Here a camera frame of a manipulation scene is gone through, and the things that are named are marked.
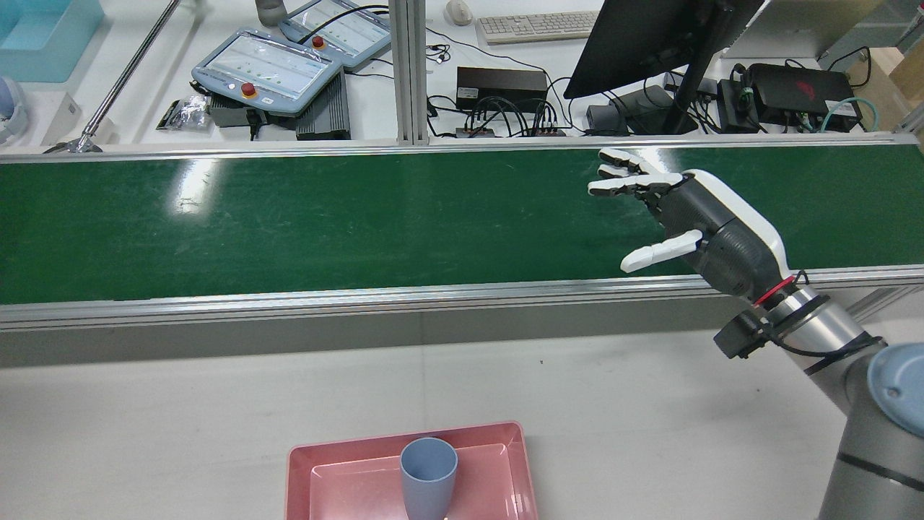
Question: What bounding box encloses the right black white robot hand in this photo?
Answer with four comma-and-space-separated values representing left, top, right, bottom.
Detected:
587, 147, 795, 304

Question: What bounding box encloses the light blue plastic cup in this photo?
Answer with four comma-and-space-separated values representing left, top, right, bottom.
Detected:
399, 437, 459, 520

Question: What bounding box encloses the small black box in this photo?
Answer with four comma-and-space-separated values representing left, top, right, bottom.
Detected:
585, 104, 630, 136

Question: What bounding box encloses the cardboard box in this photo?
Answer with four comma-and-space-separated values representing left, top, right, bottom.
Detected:
845, 45, 924, 132

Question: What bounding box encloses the dark grey ribbed box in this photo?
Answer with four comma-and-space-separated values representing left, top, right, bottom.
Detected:
295, 71, 353, 141

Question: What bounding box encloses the pink plastic box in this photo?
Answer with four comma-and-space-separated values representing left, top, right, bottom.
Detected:
285, 421, 540, 520

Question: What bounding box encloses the small white box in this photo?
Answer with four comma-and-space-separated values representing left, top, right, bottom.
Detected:
40, 92, 82, 147

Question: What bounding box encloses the black adapter block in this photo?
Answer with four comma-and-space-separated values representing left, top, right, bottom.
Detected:
717, 78, 760, 135

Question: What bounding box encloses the black monitor stand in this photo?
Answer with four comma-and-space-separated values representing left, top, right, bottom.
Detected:
624, 22, 730, 137

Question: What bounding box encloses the black power brick red logo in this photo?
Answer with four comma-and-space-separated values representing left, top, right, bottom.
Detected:
747, 63, 864, 132

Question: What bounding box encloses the black monitor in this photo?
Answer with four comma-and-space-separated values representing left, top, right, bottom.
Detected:
563, 0, 766, 100

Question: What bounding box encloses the black usb hub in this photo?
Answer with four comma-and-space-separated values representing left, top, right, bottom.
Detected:
455, 123, 568, 139

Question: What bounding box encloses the white keyboard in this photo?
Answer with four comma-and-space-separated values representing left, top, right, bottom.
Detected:
476, 10, 601, 46

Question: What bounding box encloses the green conveyor belt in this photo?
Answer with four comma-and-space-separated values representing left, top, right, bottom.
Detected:
0, 141, 924, 306

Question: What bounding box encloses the small grey teach pendant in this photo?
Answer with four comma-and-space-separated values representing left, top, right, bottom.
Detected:
278, 0, 394, 71

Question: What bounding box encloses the large grey teach pendant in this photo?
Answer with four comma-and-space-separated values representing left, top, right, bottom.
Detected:
191, 27, 344, 118

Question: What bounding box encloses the clear bag of parts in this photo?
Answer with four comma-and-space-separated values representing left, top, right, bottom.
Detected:
157, 92, 214, 133

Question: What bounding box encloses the metal pole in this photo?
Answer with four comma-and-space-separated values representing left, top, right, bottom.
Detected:
43, 0, 183, 155

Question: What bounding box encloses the translucent blue bin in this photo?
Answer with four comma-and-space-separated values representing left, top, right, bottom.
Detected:
0, 0, 106, 85

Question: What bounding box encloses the blue white round device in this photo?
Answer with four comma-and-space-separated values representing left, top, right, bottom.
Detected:
0, 75, 30, 145

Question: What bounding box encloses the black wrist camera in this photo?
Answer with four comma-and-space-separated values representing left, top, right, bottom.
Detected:
715, 311, 773, 360

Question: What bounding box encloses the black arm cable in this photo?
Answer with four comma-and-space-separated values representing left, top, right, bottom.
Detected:
754, 269, 887, 360

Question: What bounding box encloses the teal cable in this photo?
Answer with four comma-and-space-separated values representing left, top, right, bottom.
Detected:
821, 97, 883, 135

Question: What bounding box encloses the black network switch box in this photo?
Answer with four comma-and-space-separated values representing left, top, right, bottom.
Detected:
456, 66, 549, 114

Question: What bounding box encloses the aluminium profile post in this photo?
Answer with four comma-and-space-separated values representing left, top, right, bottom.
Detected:
388, 0, 431, 147

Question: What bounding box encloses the aluminium conveyor rail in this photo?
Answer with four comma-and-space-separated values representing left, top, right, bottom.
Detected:
0, 264, 924, 333
0, 132, 921, 165

